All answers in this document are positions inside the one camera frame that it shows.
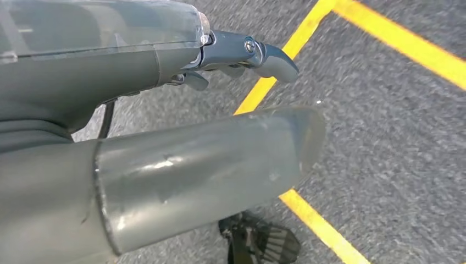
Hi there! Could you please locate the black robot foot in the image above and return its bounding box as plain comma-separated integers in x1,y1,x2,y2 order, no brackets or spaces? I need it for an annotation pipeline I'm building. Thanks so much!
218,211,302,264

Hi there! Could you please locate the yellow floor tape square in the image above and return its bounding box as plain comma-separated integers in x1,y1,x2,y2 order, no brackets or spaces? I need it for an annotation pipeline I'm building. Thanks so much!
232,0,466,264

